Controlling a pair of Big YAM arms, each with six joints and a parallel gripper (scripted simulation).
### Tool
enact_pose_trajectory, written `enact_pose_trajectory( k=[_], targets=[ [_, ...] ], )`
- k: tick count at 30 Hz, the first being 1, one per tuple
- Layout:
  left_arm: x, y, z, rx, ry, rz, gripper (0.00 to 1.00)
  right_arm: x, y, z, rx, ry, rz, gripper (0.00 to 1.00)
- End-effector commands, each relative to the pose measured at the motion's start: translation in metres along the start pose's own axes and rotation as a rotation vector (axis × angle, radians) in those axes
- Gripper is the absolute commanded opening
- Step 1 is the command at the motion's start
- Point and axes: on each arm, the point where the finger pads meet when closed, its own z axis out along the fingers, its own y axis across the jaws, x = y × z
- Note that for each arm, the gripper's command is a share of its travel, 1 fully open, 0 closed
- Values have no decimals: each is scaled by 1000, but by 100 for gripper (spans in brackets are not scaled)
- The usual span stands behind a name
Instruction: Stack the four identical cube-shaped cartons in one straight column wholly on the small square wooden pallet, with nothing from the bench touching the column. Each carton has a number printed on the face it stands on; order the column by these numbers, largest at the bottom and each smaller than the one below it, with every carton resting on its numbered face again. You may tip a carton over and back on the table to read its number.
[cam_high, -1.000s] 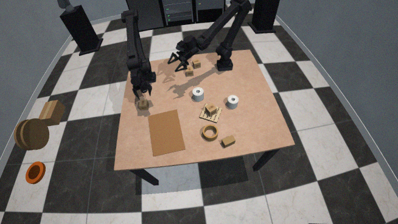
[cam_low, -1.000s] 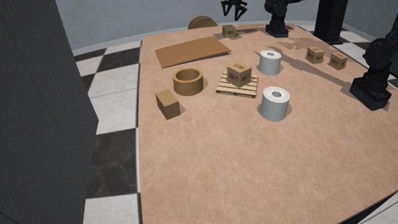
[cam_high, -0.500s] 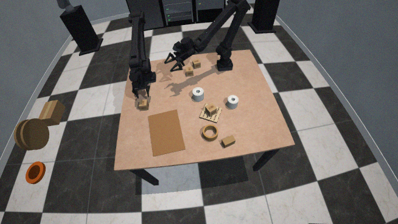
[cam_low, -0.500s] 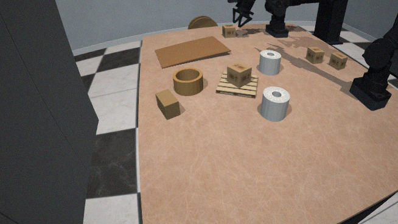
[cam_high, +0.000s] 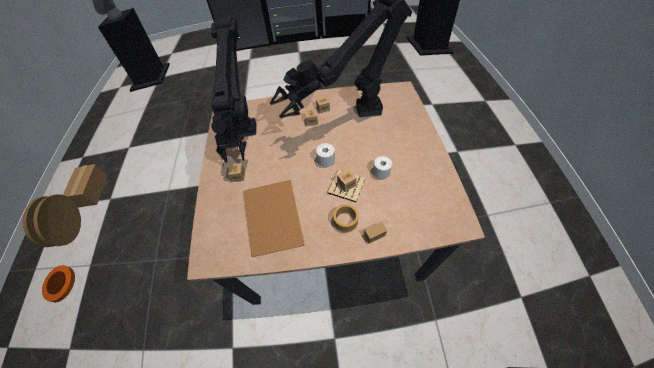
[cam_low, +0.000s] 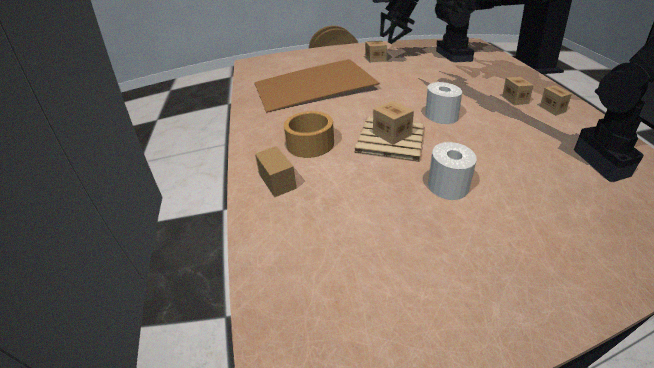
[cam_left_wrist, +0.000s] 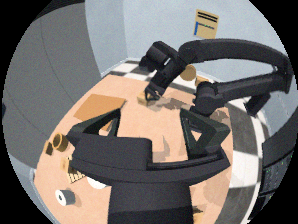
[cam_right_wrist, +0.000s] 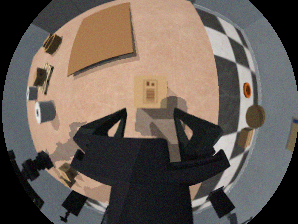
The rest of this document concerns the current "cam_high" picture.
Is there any small square wooden pallet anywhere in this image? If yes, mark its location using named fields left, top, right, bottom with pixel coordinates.
left=328, top=169, right=365, bottom=202

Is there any tan cardboard carton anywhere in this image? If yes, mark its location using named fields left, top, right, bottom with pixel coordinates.
left=316, top=97, right=330, bottom=113
left=228, top=163, right=245, bottom=182
left=337, top=169, right=357, bottom=192

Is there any brown open cylinder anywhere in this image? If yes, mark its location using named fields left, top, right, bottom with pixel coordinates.
left=333, top=204, right=359, bottom=232

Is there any brown cardboard carton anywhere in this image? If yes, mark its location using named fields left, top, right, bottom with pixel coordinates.
left=305, top=109, right=318, bottom=126

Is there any tan rectangular block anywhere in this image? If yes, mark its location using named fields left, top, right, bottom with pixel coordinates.
left=364, top=222, right=387, bottom=243

